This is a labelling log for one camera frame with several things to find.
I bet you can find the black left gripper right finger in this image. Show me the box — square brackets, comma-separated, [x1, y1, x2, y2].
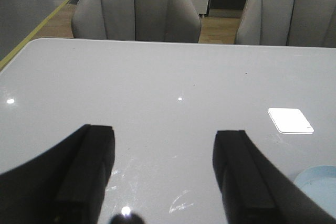
[213, 130, 335, 223]

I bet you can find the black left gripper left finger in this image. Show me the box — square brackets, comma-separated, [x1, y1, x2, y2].
[1, 124, 115, 223]

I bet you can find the light blue round plate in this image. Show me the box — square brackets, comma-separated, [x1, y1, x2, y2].
[294, 165, 335, 218]

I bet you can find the right grey upholstered chair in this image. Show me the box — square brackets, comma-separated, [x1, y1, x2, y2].
[235, 0, 335, 48]

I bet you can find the grey upholstered chair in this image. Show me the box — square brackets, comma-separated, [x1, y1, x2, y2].
[235, 0, 335, 48]
[71, 0, 201, 43]

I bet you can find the left grey upholstered chair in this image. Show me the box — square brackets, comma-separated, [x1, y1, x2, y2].
[71, 0, 201, 43]

